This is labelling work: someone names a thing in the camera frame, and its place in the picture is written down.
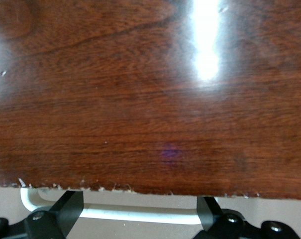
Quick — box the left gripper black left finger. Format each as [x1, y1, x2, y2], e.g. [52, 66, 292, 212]
[0, 190, 85, 239]

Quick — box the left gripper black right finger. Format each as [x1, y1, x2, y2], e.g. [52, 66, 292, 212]
[195, 196, 301, 239]

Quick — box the white metal drawer handle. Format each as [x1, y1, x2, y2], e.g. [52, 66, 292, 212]
[20, 188, 208, 226]

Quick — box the brown table cover sheet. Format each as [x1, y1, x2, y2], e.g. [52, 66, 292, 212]
[0, 186, 301, 239]

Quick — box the dark glossy wooden cabinet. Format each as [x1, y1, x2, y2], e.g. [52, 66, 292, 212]
[0, 0, 301, 200]

